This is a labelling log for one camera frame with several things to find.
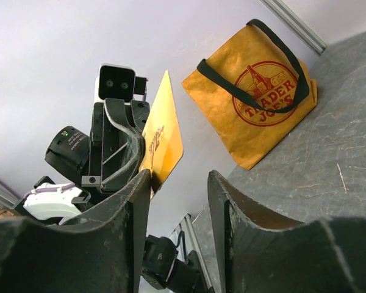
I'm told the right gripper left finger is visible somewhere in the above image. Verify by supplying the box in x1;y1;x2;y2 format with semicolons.
0;170;151;292

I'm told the aluminium frame profile rail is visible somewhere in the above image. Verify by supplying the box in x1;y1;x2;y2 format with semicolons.
260;0;327;56

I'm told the yellow paper tote bag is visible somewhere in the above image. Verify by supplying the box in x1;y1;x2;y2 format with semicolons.
182;19;317;170

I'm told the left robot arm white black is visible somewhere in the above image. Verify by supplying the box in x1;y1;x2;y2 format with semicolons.
0;98;212;292

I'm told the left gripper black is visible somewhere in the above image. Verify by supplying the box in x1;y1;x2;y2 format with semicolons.
45;98;150;195

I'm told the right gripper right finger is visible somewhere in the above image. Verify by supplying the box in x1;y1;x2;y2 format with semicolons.
207;170;366;292

